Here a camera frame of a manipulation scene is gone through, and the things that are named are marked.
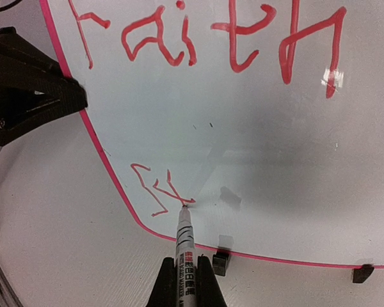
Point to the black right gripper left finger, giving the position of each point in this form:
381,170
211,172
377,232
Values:
164,292

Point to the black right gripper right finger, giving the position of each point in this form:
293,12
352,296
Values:
208,292

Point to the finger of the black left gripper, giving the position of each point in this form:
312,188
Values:
25,68
17,120

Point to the whiteboard marker pen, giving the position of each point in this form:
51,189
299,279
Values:
185,260

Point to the pink framed whiteboard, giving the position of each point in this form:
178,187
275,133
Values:
265,118

